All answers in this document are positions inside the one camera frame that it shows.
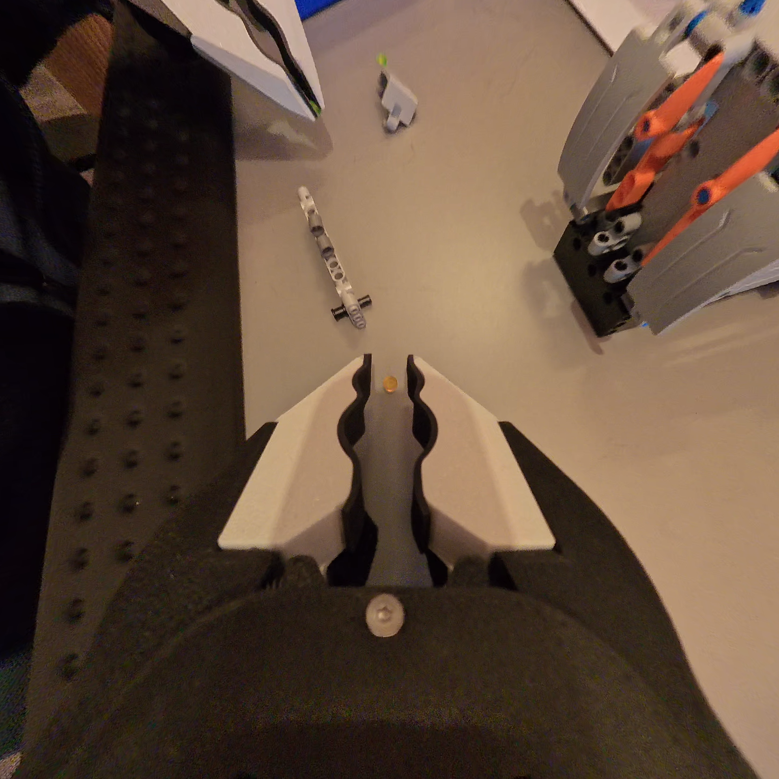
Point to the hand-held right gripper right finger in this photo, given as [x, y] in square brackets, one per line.
[487, 487]

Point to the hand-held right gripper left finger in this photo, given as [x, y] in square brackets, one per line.
[286, 487]

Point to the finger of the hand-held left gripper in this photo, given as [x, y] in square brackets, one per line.
[292, 30]
[243, 55]

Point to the blue plastic bin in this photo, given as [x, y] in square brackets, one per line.
[316, 7]

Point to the small grey curved brick piece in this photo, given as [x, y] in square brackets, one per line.
[398, 97]

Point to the tiny orange bead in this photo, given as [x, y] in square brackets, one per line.
[389, 383]

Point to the small grey brick connector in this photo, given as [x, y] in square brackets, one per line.
[358, 313]

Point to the light grey holed brick beam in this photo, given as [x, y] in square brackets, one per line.
[325, 249]

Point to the wooden furniture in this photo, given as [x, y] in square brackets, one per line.
[79, 61]

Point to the black studded foam pad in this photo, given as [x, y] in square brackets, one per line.
[152, 304]

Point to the grey orange toy brick model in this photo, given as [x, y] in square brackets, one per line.
[669, 182]

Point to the white stand with base plate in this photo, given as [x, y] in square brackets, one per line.
[608, 18]

